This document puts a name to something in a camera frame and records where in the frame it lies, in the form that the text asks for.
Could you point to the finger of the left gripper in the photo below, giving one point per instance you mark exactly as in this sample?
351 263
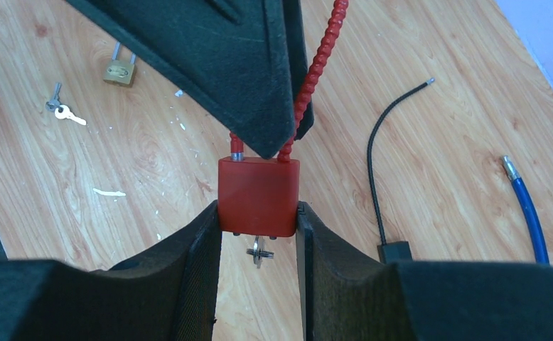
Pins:
302 70
237 59

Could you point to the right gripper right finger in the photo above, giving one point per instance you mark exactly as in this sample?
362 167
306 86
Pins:
346 295

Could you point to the red lock keys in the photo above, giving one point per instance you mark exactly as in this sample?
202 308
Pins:
258 251

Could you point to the black cable lock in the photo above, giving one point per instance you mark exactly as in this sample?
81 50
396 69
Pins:
388 176

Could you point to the blue cable lock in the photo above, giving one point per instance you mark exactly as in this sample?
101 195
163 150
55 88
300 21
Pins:
529 211

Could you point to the brass padlock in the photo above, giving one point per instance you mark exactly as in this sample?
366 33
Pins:
118 72

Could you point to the red cable lock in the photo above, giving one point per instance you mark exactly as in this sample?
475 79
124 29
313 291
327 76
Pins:
260 197

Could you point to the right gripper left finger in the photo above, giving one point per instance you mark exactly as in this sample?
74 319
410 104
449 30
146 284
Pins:
167 292

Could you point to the brass padlock keys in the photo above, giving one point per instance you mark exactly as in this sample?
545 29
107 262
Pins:
60 110

